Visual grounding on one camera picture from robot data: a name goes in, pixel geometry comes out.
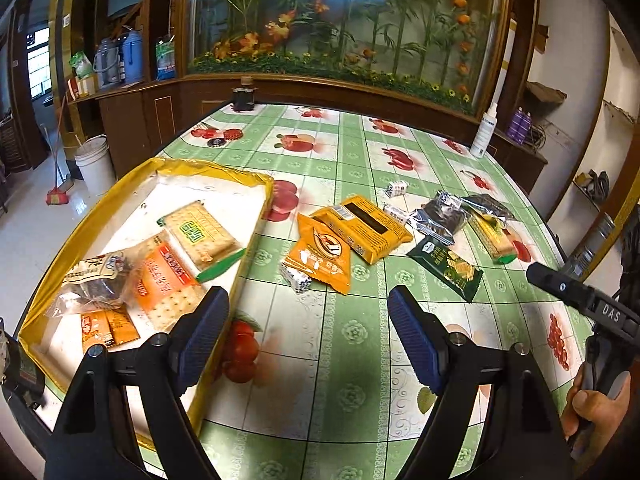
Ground white spray bottle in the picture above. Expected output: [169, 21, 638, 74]
[470, 102, 501, 159]

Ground green white bag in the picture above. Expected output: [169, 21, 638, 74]
[69, 51, 94, 79]

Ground yellow green-ended cracker packet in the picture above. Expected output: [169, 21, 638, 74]
[470, 212, 519, 265]

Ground dark green snack packet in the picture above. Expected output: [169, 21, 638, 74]
[406, 240, 484, 304]

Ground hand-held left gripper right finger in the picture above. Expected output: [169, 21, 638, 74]
[387, 285, 576, 480]

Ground yellow brown-striped biscuit packet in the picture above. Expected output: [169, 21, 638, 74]
[310, 195, 414, 266]

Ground purple bottles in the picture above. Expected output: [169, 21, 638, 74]
[507, 108, 534, 144]

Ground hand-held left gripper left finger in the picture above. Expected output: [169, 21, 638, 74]
[44, 286, 231, 480]

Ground barred window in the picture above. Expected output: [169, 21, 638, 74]
[27, 27, 52, 99]

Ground red white box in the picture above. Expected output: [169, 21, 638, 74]
[67, 75, 99, 99]

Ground metal can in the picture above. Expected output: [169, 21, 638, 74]
[574, 212, 617, 282]

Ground green label cracker packet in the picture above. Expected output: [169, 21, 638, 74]
[159, 200, 247, 283]

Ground white plastic bucket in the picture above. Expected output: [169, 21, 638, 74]
[75, 134, 117, 197]

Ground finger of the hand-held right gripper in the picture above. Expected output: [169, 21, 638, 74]
[526, 260, 596, 313]

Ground silver dark snack packet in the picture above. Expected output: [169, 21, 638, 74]
[407, 191, 469, 247]

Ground grey thermos flask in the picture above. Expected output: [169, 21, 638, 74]
[94, 37, 122, 89]

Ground yellow rectangular tray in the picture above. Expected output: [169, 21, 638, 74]
[17, 157, 275, 461]

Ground dark shoes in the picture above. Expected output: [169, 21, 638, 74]
[575, 170, 611, 206]

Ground person's right hand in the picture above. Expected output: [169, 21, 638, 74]
[560, 362, 637, 440]

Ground red broom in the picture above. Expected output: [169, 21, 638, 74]
[44, 102, 74, 207]

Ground dark foil snack packet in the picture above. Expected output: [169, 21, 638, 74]
[460, 194, 516, 222]

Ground small orange sachet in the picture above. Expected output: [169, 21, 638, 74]
[80, 310, 114, 356]
[106, 306, 141, 350]

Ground orange label cracker packet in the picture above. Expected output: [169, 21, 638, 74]
[122, 237, 207, 333]

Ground cardboard piece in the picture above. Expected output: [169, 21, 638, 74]
[525, 80, 569, 104]

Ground dark glass jar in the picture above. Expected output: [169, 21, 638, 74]
[231, 76, 259, 112]

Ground orange bowl-print snack packet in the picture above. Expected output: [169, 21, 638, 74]
[284, 212, 351, 296]

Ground fruit-print green tablecloth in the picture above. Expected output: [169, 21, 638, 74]
[140, 102, 597, 480]

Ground artificial flower glass display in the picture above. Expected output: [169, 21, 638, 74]
[185, 0, 507, 113]

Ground dark metal fitting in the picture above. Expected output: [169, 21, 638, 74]
[0, 317, 47, 412]

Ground clear dark dried-fruit packet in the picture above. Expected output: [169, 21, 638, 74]
[54, 250, 137, 317]

